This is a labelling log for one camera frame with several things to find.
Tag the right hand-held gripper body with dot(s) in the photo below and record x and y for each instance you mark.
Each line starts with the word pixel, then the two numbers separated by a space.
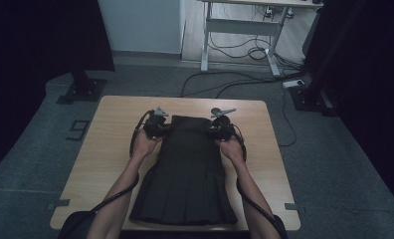
pixel 223 127

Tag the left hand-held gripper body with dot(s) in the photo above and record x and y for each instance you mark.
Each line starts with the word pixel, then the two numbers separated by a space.
pixel 155 126

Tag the black pleated skirt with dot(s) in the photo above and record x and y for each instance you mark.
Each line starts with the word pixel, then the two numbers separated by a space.
pixel 185 176

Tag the person's left hand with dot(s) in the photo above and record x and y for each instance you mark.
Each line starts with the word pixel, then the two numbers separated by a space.
pixel 143 146

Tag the person's right hand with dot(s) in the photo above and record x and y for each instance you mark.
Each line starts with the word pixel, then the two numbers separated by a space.
pixel 233 149

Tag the white power strip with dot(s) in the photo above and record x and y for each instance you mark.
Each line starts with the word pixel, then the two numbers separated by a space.
pixel 293 83

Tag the grey tape strip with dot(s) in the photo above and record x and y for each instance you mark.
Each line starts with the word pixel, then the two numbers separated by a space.
pixel 294 207

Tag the black curtain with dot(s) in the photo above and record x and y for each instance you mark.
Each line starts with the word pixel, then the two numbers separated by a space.
pixel 29 49
pixel 370 66

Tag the black stand with base plate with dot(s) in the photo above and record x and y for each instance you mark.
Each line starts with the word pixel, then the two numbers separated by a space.
pixel 309 98
pixel 85 89

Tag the white metal desk frame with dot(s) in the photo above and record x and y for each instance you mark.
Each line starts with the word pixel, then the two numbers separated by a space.
pixel 241 27

